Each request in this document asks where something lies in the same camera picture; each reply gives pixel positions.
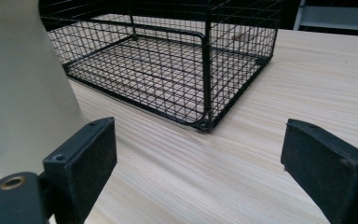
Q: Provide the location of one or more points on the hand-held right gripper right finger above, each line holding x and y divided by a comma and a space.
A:
323, 165

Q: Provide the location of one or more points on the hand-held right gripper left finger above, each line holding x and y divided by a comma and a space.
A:
84, 161

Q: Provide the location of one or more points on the grey metal shelf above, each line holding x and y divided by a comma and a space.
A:
335, 17

